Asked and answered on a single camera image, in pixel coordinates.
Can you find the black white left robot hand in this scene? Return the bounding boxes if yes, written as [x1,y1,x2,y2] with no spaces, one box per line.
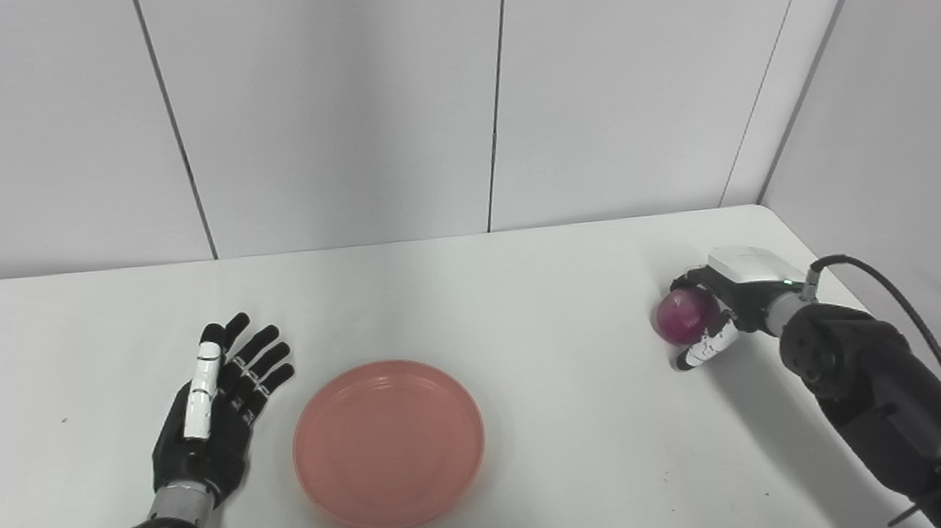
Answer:
[141,309,304,512]

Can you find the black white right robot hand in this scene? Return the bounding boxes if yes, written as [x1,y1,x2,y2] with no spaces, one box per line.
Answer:
[662,240,815,373]

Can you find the purple red onion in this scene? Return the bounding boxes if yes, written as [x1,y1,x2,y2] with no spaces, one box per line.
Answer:
[653,285,724,348]

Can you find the pink round plate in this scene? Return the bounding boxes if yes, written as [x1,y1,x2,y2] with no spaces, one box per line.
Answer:
[287,354,492,528]

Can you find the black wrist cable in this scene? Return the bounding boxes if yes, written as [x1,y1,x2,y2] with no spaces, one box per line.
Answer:
[801,247,941,407]

